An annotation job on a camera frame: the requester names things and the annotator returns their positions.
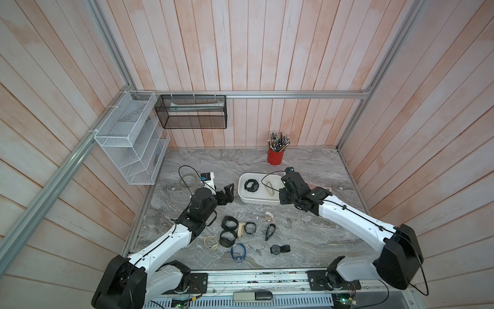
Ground blue transparent watch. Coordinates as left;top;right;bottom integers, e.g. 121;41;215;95
230;243;246;263

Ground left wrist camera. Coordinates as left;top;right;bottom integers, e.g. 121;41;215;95
200;172;216;192

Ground cream band watch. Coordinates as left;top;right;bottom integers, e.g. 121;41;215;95
203;235;219;251

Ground black square smartwatch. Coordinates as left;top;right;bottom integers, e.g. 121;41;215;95
244;222;257;235

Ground clear tape roll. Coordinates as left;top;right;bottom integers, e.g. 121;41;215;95
180;174;199;193

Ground white wire mesh shelf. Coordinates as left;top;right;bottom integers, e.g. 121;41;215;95
95;91;170;185

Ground beige strap watch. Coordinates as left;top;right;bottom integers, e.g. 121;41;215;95
237;221;246;239

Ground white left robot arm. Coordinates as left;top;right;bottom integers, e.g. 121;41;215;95
91;184;234;308

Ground black strap watch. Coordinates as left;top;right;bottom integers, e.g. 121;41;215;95
264;224;276;242

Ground white storage box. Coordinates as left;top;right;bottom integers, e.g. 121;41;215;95
238;173;284;205

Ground black mesh basket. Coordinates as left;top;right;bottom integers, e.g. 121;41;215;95
154;94;228;130

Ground black round face watch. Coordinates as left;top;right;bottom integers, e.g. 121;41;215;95
270;245;291;255

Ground red pen cup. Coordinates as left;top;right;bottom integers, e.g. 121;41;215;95
267;148;284;166

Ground grey remote device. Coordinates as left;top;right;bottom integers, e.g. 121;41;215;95
233;290;274;303

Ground pens in cup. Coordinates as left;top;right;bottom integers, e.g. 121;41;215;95
268;131;291;153

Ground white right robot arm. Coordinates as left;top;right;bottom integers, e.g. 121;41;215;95
279;167;424;290

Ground gold beige watch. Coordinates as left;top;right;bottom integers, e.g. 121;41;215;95
264;181;278;196

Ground rose gold small watch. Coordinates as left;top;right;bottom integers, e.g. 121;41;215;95
264;211;274;223

